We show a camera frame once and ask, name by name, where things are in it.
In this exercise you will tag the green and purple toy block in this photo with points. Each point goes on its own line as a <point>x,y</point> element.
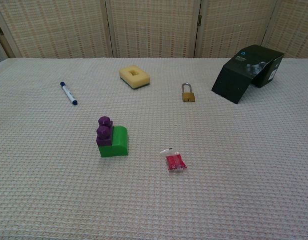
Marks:
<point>118,145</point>

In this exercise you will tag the brass padlock silver shackle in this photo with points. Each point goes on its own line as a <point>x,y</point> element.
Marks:
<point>188,97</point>

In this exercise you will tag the yellow sponge with hole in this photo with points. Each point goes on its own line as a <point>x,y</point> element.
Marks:
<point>141,77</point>

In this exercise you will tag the small red plastic packet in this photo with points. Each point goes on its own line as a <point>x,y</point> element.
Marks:
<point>176,162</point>

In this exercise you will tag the black cardboard product box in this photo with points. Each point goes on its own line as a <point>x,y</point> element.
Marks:
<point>231,82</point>

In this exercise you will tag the white woven tablecloth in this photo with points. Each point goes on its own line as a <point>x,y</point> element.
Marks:
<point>218,180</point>

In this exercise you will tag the white marker pen blue cap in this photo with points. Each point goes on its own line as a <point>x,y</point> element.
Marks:
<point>68,93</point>

